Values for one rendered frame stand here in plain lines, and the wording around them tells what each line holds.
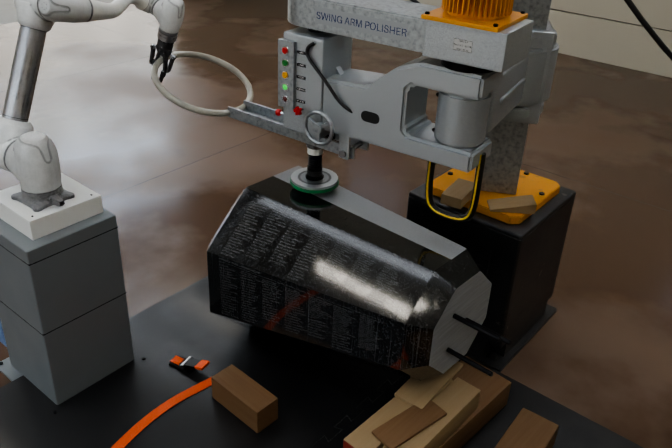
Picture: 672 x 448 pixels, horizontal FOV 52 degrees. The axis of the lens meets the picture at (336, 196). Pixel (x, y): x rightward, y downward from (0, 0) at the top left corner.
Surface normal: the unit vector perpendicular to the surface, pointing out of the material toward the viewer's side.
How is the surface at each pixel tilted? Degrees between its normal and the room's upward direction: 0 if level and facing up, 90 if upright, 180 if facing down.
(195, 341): 0
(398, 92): 90
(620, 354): 0
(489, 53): 90
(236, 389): 0
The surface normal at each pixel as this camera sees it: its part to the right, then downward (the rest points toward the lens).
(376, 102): -0.56, 0.37
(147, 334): 0.04, -0.88
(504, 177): -0.18, 0.45
